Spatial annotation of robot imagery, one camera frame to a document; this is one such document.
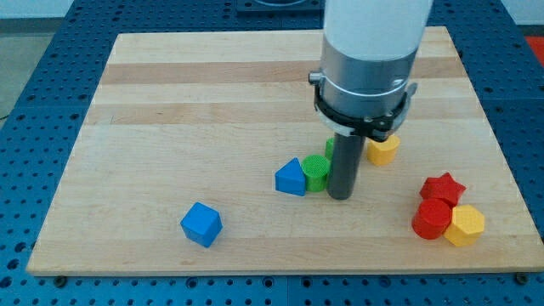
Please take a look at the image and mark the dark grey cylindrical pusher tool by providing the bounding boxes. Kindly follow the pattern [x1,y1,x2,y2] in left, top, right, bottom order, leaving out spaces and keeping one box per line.
[327,133,366,200]

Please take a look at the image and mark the green cylinder block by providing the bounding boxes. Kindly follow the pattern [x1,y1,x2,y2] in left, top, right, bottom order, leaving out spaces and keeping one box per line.
[301,155,330,192]

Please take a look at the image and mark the blue triangle block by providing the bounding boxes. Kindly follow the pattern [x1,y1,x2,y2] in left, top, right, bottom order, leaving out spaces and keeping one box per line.
[275,157,306,196]

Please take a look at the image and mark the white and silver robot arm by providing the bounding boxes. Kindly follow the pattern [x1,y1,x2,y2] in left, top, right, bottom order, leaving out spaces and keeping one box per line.
[309,0,433,200]

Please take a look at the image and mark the yellow block near arm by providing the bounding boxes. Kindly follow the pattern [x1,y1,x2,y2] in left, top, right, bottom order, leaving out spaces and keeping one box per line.
[366,135,401,166]

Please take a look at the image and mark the blue cube block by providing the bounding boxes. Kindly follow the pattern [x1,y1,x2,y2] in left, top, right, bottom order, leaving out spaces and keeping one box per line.
[180,202,223,247]

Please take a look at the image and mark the green block behind tool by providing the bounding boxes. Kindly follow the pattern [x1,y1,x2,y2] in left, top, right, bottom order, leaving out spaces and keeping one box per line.
[325,138,335,162]

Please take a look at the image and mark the red cylinder block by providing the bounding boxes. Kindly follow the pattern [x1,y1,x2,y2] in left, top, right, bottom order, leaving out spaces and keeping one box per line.
[411,198,452,240]

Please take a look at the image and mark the red star block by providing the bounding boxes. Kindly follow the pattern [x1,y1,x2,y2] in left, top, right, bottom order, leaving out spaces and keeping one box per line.
[419,173,467,208]

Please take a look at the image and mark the yellow hexagon block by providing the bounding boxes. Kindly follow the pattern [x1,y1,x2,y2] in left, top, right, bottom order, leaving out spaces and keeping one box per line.
[443,205,485,247]

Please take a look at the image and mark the wooden board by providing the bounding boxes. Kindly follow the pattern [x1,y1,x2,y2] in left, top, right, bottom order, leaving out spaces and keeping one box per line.
[26,26,543,276]

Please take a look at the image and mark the black clamp ring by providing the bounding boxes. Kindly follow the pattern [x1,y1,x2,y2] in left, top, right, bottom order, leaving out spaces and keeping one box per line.
[313,80,410,144]

